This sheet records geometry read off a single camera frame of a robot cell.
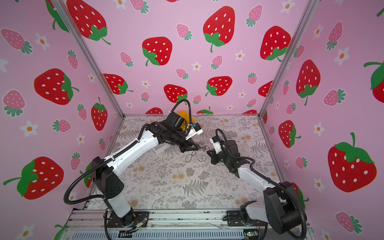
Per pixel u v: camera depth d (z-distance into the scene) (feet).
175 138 2.10
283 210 1.36
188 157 2.77
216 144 2.51
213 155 2.45
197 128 2.21
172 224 2.40
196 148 2.41
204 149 2.61
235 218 2.41
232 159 2.20
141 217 2.47
